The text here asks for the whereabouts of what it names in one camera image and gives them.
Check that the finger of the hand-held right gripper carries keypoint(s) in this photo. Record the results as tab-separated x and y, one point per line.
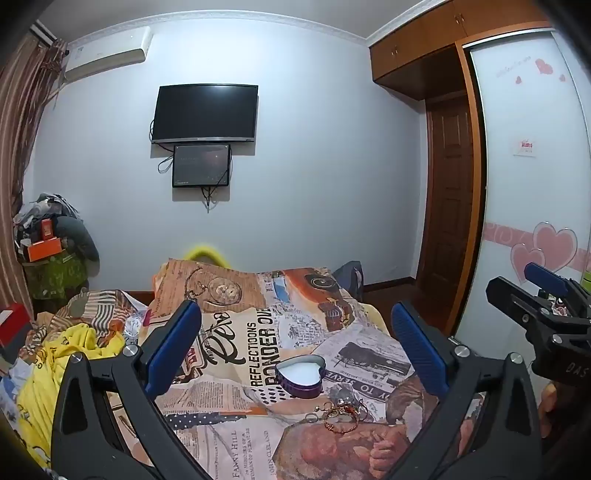
547	279
512	297

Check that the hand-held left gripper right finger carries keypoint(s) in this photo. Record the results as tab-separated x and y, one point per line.
418	344

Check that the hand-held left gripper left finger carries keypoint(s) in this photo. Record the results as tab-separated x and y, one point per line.
173	341

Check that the purple heart-shaped tin box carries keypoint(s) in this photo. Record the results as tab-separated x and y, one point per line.
300	376

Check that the striped bedding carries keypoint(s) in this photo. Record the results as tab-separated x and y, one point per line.
97	307

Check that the printed newspaper pattern blanket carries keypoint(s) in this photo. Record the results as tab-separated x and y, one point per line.
258	323

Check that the white sliding wardrobe door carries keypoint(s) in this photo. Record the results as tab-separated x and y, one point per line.
521	194

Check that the yellow plush item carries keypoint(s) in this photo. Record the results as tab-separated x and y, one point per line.
205	254

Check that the blue grey bag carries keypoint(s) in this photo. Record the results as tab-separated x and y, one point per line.
350	279

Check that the brown wooden door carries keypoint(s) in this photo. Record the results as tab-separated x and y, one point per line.
450	194

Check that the red white sticker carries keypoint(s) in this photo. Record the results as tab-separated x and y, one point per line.
525	147

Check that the green printed cloth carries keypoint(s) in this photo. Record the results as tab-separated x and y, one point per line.
55	277

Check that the yellow cloth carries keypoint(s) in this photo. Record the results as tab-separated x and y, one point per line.
46	392

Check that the pile of clothes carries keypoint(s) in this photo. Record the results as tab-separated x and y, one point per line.
69	226

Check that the orange box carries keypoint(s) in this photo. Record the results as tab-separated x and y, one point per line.
44	249

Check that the red box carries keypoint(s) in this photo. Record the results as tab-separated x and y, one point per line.
13	323

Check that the striped brown curtain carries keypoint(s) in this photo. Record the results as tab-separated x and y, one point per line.
18	138

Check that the wooden overhead cabinet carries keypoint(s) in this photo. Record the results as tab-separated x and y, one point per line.
415	50

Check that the white air conditioner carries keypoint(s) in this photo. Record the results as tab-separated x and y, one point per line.
106	53

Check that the small black wall panel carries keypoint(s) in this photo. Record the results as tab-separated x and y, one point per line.
202	165

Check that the black wall television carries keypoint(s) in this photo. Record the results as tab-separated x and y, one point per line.
205	113

